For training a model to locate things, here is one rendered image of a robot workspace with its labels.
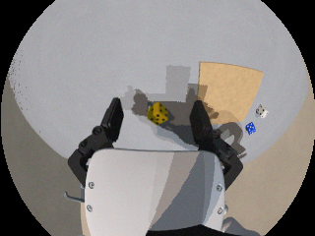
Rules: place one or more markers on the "light orange mat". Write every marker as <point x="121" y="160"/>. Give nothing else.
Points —
<point x="227" y="91"/>

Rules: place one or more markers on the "blue die with white pips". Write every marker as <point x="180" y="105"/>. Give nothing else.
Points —
<point x="250" y="128"/>

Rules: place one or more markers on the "yellow die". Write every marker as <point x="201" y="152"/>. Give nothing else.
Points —
<point x="157" y="113"/>

